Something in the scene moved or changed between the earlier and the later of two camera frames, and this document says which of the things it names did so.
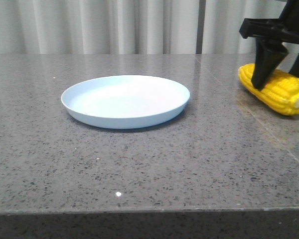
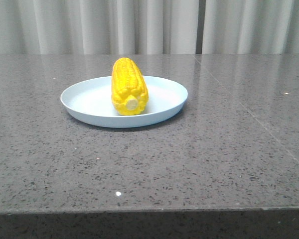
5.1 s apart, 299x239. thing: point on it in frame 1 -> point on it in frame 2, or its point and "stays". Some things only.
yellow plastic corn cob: (284, 92) -> (129, 88)
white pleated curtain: (124, 26) stays
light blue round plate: (125, 101) stays
